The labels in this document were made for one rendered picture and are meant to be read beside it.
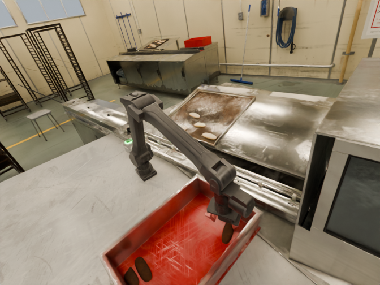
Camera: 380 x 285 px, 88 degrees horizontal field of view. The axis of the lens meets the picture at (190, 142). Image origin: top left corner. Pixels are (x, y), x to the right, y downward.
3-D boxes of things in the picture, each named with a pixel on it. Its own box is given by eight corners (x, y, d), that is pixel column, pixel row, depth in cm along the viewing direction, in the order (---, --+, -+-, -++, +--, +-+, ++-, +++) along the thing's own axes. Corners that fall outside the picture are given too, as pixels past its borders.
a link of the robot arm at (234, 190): (227, 160, 61) (208, 177, 57) (260, 177, 54) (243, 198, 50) (227, 186, 68) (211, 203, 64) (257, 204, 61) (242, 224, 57)
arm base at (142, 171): (135, 171, 115) (143, 181, 106) (130, 160, 110) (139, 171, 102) (148, 164, 118) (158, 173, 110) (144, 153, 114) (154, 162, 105)
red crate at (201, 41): (184, 47, 441) (183, 40, 434) (194, 43, 462) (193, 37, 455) (203, 46, 411) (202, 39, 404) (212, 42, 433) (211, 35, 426)
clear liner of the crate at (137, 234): (107, 268, 71) (95, 254, 65) (200, 186, 95) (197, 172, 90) (162, 368, 48) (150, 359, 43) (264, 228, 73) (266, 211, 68)
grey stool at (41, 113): (57, 128, 410) (44, 108, 385) (65, 131, 389) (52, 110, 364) (39, 137, 388) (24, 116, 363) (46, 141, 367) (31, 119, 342)
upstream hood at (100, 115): (64, 109, 226) (60, 103, 222) (79, 103, 236) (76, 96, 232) (120, 136, 148) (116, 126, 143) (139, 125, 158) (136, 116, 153)
